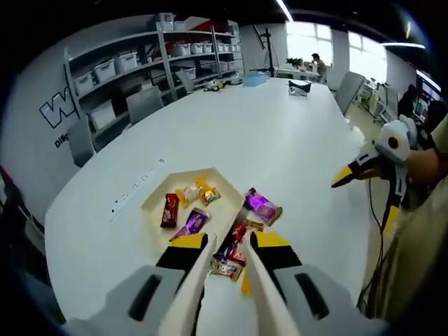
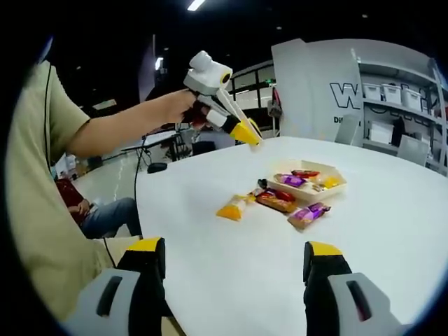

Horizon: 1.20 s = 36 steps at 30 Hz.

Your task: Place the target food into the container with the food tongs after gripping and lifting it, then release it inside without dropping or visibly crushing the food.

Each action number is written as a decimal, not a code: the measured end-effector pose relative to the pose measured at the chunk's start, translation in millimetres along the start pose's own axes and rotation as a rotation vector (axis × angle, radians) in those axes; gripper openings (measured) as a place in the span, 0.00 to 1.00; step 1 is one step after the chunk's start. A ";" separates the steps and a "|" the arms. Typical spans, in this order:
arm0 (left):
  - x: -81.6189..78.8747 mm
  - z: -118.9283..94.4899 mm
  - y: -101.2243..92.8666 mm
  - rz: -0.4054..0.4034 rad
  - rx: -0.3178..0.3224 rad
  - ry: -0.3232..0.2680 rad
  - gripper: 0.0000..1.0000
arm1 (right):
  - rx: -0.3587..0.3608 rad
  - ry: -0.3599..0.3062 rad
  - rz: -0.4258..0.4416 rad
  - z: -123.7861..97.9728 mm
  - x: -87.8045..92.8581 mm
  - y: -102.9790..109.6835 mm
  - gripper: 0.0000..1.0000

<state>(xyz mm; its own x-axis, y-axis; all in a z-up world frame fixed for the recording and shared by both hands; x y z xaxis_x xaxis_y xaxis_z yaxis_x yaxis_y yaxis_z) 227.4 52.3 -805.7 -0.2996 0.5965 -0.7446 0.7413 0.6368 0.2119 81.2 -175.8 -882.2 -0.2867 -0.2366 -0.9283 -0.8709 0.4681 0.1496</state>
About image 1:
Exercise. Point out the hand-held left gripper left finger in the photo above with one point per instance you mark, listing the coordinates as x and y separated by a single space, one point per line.
105 308

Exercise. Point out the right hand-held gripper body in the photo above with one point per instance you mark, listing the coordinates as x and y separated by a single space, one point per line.
385 134

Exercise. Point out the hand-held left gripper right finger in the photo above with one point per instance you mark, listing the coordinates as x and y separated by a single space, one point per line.
343 308

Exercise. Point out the yellow cake food packet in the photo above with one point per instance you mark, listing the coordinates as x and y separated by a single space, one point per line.
246 287
189 192

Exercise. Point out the purple gold food bar packet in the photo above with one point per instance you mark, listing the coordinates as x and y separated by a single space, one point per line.
262 206
194 222

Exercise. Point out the long red food bar packet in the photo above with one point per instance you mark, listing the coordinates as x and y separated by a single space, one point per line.
170 210

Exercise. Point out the small gold food packet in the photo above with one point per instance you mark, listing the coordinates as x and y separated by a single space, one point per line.
227 271

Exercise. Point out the small red food packet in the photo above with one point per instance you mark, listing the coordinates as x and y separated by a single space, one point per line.
239 238

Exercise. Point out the cream hexagonal container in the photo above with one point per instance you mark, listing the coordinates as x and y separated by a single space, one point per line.
222 215

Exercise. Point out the small orange food packet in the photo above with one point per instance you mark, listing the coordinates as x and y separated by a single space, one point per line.
211 197

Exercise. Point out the person's right hand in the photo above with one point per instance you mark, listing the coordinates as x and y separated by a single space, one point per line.
420 168

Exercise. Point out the person in beige shirt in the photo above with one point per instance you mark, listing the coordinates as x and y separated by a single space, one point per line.
413 252

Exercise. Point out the ceiling light strip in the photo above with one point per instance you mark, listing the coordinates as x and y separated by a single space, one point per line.
283 10
402 45

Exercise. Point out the white black device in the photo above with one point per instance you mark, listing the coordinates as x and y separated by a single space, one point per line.
299 89

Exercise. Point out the green potted plant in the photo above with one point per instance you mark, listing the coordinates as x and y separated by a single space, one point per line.
294 62

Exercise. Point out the table socket strip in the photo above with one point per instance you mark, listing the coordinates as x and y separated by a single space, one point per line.
138 180

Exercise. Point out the black pole stand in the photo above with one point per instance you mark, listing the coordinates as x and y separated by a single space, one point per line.
270 52

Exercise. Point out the light blue tray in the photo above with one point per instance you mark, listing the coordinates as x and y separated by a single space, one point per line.
254 80

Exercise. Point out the small white yellow device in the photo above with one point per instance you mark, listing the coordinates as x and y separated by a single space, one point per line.
215 85

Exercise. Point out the large white box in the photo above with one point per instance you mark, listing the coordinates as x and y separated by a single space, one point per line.
101 115

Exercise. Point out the grey metal shelf rack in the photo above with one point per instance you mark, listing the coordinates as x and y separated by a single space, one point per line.
164 52

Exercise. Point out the row of white storage boxes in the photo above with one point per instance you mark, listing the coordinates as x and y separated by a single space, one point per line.
122 61

